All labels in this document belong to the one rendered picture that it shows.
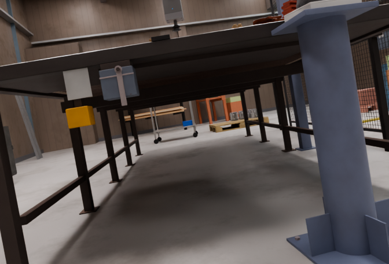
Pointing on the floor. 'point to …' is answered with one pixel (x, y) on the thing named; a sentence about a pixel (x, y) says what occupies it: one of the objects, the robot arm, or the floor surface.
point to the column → (338, 143)
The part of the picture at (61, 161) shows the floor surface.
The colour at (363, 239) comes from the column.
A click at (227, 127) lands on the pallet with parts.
